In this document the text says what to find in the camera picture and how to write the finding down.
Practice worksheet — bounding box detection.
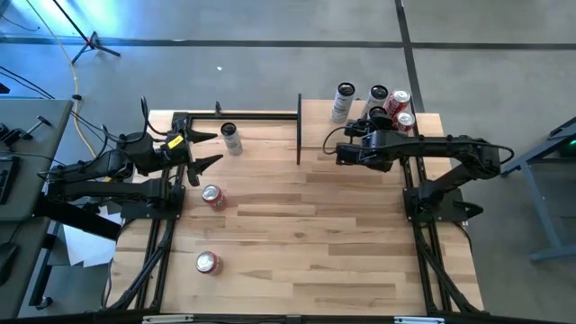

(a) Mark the Celsius Tropical Vibe can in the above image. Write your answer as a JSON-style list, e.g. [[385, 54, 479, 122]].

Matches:
[[367, 105, 392, 130]]

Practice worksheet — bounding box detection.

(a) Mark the red Coca-Cola can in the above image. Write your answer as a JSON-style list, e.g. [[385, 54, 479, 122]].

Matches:
[[382, 88, 412, 117], [394, 111, 417, 134]]

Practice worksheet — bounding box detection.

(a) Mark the black tripod stand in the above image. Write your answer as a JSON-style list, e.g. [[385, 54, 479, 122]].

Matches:
[[51, 0, 122, 67]]

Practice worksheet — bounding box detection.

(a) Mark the red soda can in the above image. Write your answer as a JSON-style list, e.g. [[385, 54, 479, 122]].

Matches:
[[194, 250, 225, 276]]

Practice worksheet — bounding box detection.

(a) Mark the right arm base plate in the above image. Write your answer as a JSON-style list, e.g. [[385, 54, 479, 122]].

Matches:
[[402, 186, 485, 224]]

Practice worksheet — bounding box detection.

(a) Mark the yellow cable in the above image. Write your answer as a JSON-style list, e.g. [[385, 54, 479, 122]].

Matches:
[[24, 0, 98, 158]]

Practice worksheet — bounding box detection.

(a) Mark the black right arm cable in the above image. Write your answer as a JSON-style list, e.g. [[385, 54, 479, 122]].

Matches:
[[322, 125, 361, 157]]

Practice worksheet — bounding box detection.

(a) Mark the black desk leg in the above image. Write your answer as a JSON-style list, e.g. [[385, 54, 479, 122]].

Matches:
[[29, 220, 59, 311]]

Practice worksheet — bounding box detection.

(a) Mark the white paper sheet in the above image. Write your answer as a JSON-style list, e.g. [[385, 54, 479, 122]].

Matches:
[[62, 206, 122, 269]]

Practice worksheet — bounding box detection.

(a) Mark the grey desk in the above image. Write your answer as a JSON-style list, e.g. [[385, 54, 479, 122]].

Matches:
[[0, 216, 51, 320], [0, 98, 75, 222]]

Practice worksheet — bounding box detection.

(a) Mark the white slim can black lid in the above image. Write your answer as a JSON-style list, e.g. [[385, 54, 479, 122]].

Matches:
[[362, 85, 390, 119]]

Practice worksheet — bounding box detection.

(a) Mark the black table frame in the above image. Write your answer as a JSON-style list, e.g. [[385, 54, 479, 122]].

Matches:
[[102, 96, 487, 324]]

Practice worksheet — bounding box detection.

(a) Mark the black floor cable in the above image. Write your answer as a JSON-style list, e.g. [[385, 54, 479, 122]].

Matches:
[[0, 65, 58, 101]]

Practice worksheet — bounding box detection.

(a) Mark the white Celsius Arctic Vibe can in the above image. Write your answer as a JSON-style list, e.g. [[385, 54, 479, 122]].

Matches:
[[220, 121, 244, 157], [331, 81, 356, 124]]

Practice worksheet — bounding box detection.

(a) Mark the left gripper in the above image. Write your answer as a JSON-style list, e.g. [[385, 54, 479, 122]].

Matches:
[[155, 128, 225, 188]]

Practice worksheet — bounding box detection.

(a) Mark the wooden shelf black frame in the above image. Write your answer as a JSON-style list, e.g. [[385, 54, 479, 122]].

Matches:
[[296, 93, 418, 167]]

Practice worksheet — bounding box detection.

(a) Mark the black computer mouse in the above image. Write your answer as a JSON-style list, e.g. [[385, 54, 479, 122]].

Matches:
[[0, 242, 20, 287]]

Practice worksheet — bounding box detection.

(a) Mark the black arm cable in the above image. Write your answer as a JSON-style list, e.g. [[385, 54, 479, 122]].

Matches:
[[322, 125, 361, 157], [101, 95, 171, 145]]

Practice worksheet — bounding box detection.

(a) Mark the black stand green light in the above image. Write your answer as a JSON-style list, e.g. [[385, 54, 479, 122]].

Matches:
[[497, 115, 576, 179]]

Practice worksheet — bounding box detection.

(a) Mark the black desk clamp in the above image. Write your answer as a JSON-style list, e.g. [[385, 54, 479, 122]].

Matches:
[[0, 115, 53, 148]]

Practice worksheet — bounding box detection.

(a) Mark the black keyboard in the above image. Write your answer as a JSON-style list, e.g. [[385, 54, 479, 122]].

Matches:
[[0, 155, 22, 206]]

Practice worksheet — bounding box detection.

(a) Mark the black desk beam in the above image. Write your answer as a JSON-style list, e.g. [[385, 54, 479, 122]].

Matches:
[[33, 191, 122, 242]]

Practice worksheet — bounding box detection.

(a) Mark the red Fanta strawberry can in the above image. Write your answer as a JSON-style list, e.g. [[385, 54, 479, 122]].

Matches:
[[201, 184, 229, 212]]

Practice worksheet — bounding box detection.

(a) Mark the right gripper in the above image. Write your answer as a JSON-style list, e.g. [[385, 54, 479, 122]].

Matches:
[[359, 117, 401, 139]]

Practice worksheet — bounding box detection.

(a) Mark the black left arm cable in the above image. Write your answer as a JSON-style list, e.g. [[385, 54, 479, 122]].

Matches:
[[101, 95, 171, 145]]

